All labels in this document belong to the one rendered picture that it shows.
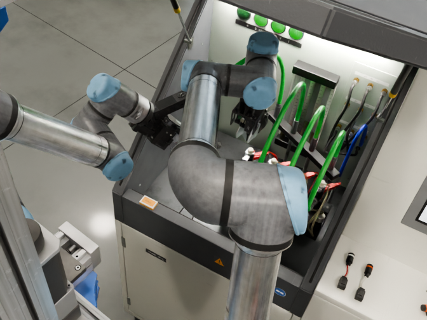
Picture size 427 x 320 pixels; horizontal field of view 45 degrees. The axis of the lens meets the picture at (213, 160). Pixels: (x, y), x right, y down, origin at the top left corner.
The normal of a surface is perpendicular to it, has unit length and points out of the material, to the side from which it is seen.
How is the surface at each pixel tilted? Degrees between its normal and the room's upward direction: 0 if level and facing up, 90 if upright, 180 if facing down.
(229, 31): 90
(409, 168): 76
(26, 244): 90
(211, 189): 38
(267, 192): 31
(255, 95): 90
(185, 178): 50
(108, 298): 0
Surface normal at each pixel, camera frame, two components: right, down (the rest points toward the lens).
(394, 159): -0.44, 0.46
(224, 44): -0.48, 0.63
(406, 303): 0.08, -0.66
